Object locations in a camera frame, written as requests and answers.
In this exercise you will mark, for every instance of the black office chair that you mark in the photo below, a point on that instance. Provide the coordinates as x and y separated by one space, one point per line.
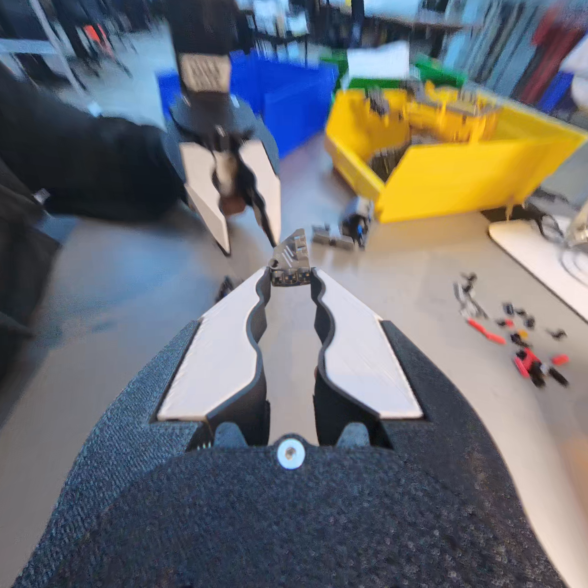
99 39

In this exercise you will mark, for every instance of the green plastic bin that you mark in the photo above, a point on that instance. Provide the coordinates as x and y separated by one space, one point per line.
441 73

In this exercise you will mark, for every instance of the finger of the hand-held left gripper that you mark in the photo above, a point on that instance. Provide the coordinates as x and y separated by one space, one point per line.
202 183
268 183

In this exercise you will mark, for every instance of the person's left forearm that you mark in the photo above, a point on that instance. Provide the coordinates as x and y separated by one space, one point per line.
92 160

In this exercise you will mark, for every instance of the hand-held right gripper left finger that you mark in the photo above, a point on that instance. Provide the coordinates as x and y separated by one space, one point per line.
216 363

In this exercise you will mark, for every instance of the yellow brick robot model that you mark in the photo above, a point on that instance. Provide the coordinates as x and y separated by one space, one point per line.
436 115

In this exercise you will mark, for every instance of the grey brick wheel assembly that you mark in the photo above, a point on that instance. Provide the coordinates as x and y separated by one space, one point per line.
225 289

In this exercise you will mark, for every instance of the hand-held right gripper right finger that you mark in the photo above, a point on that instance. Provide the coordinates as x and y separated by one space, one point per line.
367 363

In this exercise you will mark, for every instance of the white packing sheet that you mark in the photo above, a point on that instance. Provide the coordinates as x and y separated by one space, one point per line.
379 59

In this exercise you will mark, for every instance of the white booklet stand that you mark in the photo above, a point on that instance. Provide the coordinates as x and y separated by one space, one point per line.
537 257

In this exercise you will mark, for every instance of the grey desk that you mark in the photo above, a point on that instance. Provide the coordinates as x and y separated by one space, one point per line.
413 285

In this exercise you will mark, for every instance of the blue plastic bin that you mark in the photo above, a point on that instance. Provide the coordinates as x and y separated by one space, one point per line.
294 101

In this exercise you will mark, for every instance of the yellow plastic bin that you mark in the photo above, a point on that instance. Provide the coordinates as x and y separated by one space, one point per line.
459 183

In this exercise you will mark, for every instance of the white easel board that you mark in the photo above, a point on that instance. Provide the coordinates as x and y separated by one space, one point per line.
46 46

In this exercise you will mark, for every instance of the pile of small brick parts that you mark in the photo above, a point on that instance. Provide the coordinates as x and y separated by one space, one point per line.
523 349

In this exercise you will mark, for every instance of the person's left hand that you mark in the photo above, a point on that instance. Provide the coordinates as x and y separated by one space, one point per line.
232 205

